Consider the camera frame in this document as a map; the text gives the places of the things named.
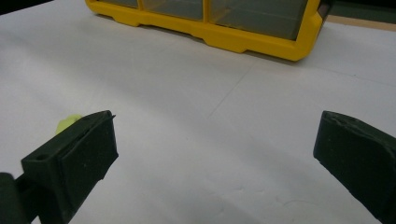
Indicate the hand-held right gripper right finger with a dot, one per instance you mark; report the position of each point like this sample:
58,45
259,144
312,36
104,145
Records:
358,155

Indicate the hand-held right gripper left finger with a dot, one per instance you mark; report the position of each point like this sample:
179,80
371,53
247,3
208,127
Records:
77,155

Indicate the small yellow-green object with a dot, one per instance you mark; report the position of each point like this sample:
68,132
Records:
67,122

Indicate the yellow drawer organizer cabinet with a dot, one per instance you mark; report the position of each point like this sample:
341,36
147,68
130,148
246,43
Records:
218,31

